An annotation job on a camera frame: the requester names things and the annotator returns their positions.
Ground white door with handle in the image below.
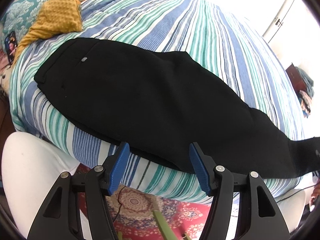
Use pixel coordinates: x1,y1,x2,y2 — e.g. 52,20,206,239
259,0,295,43

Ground smartphone on bed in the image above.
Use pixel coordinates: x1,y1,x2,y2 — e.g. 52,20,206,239
4,31,18,64

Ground black pants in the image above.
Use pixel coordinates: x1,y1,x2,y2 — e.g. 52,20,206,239
34,38,319,178

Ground person right hand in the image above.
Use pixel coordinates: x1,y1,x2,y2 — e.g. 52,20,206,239
309,180,320,206

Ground white trouser leg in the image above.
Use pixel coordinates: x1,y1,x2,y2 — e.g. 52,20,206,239
1,132,80,237

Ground teal floral pillow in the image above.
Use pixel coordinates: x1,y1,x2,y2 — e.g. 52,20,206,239
1,0,48,48

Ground red patterned rug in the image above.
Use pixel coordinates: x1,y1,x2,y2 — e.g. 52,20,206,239
75,164,213,240

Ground dark wooden cabinet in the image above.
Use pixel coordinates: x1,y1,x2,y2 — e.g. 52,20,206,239
286,64,306,94

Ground black cable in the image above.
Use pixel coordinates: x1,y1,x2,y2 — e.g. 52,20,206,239
112,184,127,224

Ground pile of clothes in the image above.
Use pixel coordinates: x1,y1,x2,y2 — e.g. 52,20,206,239
296,67,314,118

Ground mustard yellow knit cushion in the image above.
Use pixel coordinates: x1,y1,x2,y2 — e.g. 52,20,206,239
14,0,82,63

